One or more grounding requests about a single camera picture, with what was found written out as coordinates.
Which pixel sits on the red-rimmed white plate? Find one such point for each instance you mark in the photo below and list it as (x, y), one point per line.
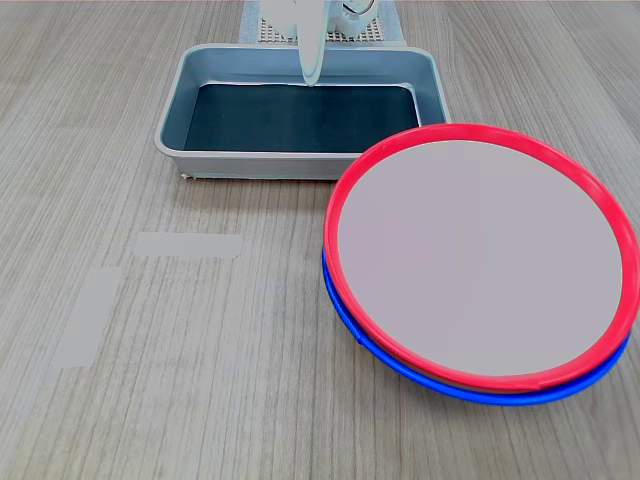
(480, 260)

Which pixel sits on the wide translucent tape sheet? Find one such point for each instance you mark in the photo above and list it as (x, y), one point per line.
(247, 25)

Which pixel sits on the black mat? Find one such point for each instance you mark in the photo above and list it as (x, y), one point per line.
(300, 117)

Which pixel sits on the steel tray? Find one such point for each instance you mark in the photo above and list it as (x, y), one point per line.
(240, 65)

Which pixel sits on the translucent tape strip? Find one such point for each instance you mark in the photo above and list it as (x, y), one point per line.
(190, 245)
(87, 320)

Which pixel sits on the blue-rimmed white plate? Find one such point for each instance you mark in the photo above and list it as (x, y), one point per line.
(500, 400)

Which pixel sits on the pale perforated base plate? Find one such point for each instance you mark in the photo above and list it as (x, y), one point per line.
(372, 35)

